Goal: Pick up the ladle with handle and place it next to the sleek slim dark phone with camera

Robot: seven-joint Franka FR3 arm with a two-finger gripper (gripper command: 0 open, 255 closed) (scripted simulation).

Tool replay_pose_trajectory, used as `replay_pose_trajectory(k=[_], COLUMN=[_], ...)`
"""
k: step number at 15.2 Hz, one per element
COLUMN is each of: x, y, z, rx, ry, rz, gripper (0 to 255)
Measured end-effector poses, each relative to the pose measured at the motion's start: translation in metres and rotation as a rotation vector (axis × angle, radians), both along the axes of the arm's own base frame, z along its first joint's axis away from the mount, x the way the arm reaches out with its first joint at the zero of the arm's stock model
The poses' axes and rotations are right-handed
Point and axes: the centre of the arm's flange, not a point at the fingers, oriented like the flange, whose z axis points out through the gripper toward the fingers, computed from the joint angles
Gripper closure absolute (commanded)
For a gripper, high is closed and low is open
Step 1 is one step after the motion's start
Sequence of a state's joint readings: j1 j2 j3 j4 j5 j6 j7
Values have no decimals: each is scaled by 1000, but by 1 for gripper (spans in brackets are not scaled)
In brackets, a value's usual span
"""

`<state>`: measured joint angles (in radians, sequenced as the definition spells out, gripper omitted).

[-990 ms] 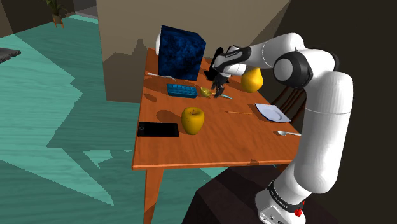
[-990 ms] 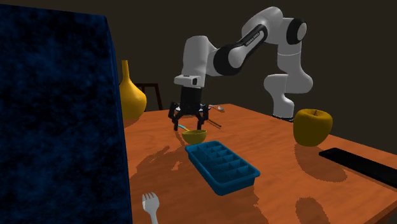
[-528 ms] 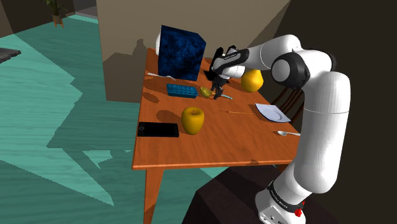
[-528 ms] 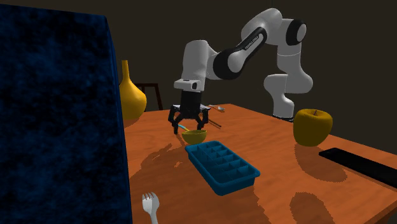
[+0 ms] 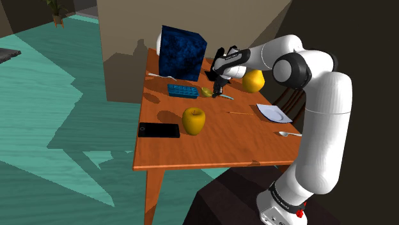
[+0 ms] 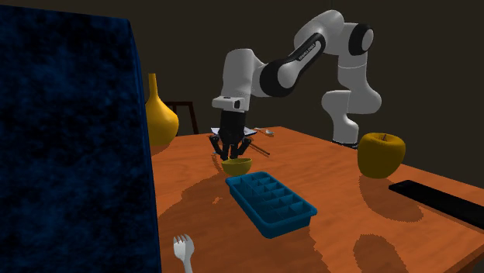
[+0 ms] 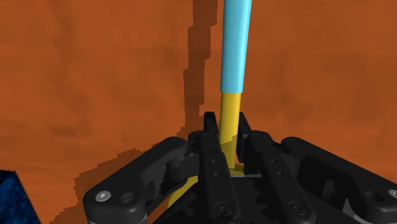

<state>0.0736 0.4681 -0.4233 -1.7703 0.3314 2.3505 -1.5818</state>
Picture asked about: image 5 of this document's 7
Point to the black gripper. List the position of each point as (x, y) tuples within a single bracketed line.
[(219, 84)]

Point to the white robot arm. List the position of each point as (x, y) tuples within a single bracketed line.
[(324, 124)]

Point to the light blue utensil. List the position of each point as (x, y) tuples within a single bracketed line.
[(227, 97)]

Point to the small yellow-green bowl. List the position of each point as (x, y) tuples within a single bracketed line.
[(206, 92)]

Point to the large yellow fruit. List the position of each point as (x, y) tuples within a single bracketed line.
[(253, 81)]

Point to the thin wooden pencil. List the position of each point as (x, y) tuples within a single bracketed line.
[(240, 113)]

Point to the blue ice cube tray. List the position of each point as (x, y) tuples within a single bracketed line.
[(183, 91)]

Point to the yellow apple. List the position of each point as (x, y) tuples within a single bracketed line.
[(193, 121)]

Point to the dark blue box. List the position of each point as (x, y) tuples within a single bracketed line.
[(180, 54)]

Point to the orange wooden table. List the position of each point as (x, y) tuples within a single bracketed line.
[(230, 140)]

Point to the white fork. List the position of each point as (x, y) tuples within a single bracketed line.
[(160, 75)]

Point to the white plate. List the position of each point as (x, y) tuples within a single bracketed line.
[(273, 113)]

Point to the white round object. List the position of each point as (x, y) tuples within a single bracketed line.
[(158, 43)]

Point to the dark wooden chair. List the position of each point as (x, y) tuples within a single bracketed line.
[(291, 102)]

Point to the black phone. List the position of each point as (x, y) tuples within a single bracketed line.
[(159, 130)]

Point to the silver spoon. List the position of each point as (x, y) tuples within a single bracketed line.
[(288, 134)]

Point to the dark robot stand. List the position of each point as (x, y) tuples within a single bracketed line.
[(230, 199)]

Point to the potted plant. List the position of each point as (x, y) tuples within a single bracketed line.
[(56, 12)]

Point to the dark grey furniture edge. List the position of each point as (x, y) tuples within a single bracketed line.
[(7, 55)]

